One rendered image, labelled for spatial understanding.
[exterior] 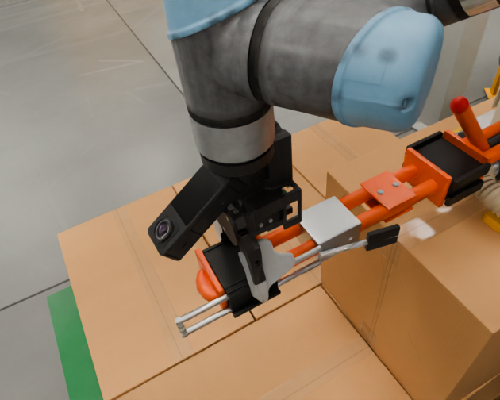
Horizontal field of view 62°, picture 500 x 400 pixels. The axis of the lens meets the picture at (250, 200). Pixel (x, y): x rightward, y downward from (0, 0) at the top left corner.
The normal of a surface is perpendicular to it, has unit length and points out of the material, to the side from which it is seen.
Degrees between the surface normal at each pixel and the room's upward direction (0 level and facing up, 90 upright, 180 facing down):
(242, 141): 90
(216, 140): 90
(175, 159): 0
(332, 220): 0
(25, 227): 0
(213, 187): 33
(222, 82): 108
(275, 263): 70
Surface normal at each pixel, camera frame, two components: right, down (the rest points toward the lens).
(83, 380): -0.09, -0.69
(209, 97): -0.33, 0.70
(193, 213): -0.55, -0.36
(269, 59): -0.50, 0.35
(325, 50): -0.44, 0.07
